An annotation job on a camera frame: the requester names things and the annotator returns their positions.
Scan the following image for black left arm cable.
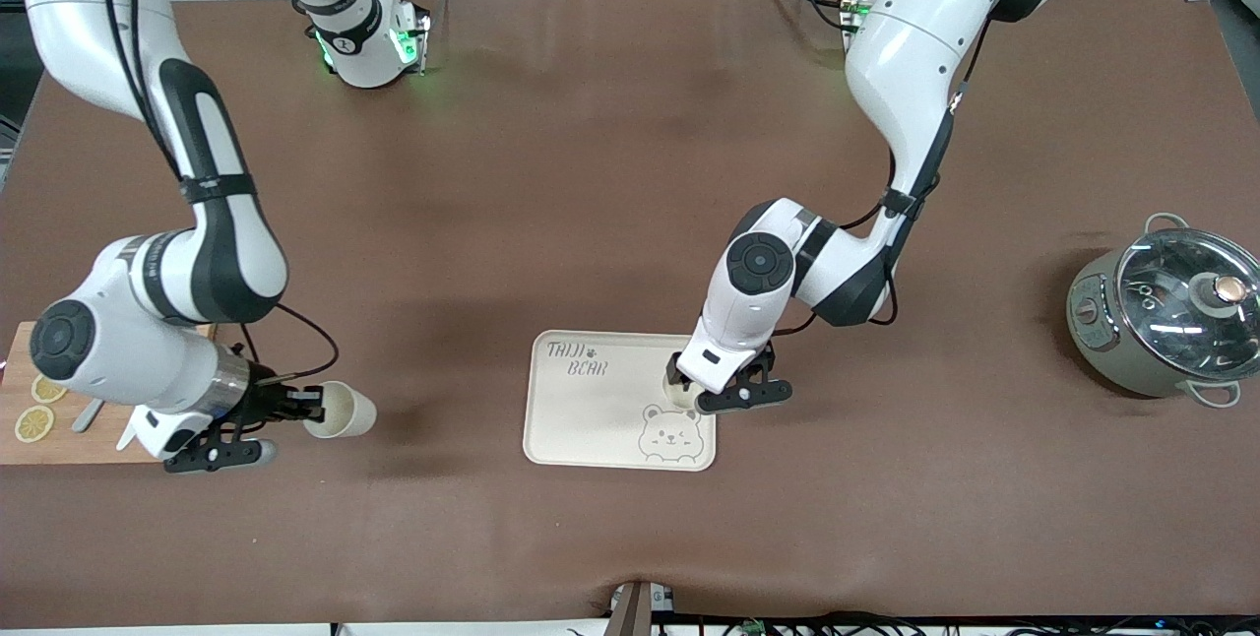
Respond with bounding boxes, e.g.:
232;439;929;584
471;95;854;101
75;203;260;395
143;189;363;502
776;16;987;338

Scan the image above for brown table cover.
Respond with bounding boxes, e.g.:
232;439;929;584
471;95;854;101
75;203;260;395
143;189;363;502
0;0;1260;629

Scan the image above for glass pot lid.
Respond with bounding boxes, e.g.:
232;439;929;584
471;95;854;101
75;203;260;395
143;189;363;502
1115;227;1260;383

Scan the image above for white plastic cup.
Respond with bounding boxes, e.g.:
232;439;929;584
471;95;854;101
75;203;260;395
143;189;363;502
661;360;712;412
303;380;378;440

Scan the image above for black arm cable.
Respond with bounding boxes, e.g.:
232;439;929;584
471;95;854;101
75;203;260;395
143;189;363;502
776;16;987;338
98;0;341;386

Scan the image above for wooden cutting board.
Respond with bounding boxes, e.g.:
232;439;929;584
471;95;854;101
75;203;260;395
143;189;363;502
0;321;216;467

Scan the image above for metal camera bracket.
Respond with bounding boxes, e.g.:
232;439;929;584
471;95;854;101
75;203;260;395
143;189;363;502
608;579;676;636

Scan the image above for cream bear print tray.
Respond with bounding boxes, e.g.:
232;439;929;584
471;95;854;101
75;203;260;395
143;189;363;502
522;330;719;473

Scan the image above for grey pot with glass lid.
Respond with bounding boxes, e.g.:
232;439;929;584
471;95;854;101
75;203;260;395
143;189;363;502
1066;213;1260;410

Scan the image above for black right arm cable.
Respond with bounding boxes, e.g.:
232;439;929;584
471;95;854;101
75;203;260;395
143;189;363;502
98;0;341;386

